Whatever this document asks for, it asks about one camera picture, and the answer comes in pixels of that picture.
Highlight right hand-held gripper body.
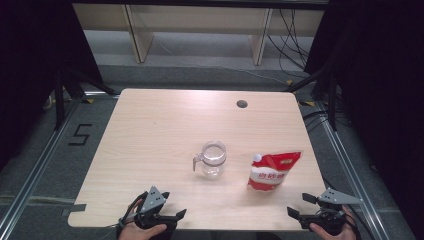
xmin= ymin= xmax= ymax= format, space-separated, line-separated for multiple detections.
xmin=297 ymin=187 xmax=364 ymax=236

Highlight person's left hand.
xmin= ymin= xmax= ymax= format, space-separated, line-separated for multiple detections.
xmin=117 ymin=199 xmax=168 ymax=240

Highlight clear glass jar with handle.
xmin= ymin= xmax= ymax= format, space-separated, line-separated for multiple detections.
xmin=192 ymin=140 xmax=228 ymax=178

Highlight black metal stand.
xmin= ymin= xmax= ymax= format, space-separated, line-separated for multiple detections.
xmin=53 ymin=67 xmax=118 ymax=132
xmin=284 ymin=67 xmax=340 ymax=132

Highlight black cable loop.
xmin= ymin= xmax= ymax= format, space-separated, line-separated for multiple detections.
xmin=116 ymin=191 xmax=149 ymax=239
xmin=343 ymin=203 xmax=364 ymax=240

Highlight light wooden shelf unit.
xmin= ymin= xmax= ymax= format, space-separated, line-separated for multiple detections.
xmin=72 ymin=3 xmax=326 ymax=67

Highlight red and white sugar bag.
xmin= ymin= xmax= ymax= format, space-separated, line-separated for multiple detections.
xmin=246 ymin=151 xmax=302 ymax=192

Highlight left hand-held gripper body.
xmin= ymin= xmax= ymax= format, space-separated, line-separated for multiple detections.
xmin=134 ymin=185 xmax=179 ymax=233

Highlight black curtain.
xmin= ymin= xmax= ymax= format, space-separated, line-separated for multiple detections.
xmin=0 ymin=0 xmax=105 ymax=172
xmin=303 ymin=0 xmax=424 ymax=240

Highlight person's right hand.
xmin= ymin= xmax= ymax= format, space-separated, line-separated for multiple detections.
xmin=308 ymin=205 xmax=360 ymax=240

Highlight aluminium floor rail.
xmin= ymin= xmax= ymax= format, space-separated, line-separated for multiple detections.
xmin=313 ymin=99 xmax=418 ymax=240
xmin=0 ymin=96 xmax=84 ymax=240

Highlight black floor cables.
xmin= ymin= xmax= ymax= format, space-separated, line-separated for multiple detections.
xmin=301 ymin=109 xmax=351 ymax=133

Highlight grey tape strip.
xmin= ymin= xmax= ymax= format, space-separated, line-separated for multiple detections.
xmin=60 ymin=203 xmax=87 ymax=217

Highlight bundle of black cables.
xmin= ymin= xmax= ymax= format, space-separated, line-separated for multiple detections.
xmin=266 ymin=8 xmax=312 ymax=74

